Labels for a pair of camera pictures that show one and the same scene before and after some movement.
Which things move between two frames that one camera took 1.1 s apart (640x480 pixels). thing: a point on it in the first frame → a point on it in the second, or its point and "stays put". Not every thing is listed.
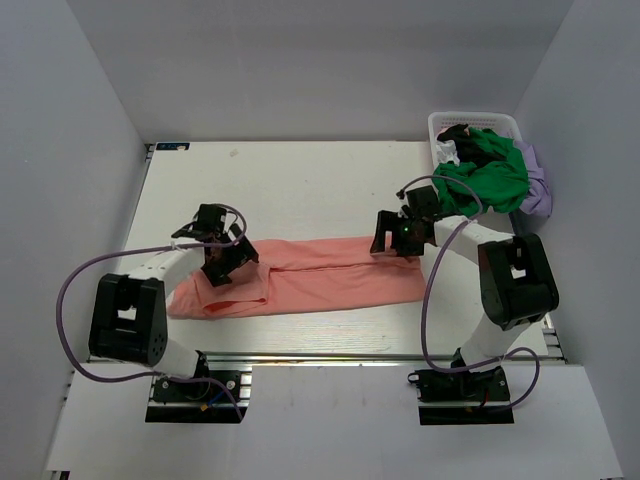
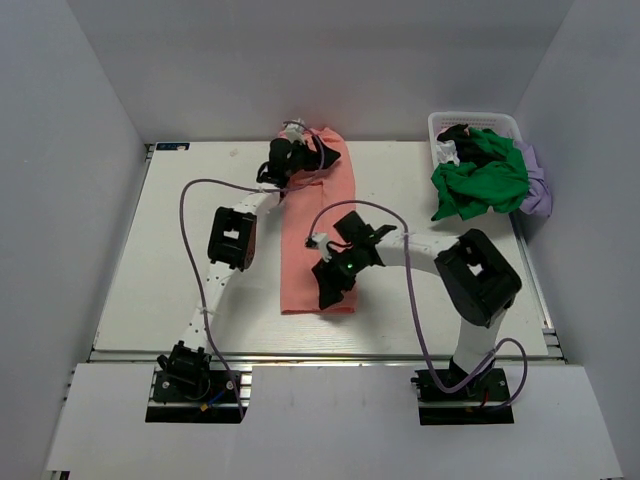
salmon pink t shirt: (300, 274) → (312, 205)
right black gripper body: (404, 237) → (341, 267)
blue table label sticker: (173, 146) stays put
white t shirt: (446, 151) stays put
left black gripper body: (229, 259) → (303, 158)
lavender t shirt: (539, 201) stays put
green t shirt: (503, 185) stays put
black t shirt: (469, 150) stays put
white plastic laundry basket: (501, 122) stays put
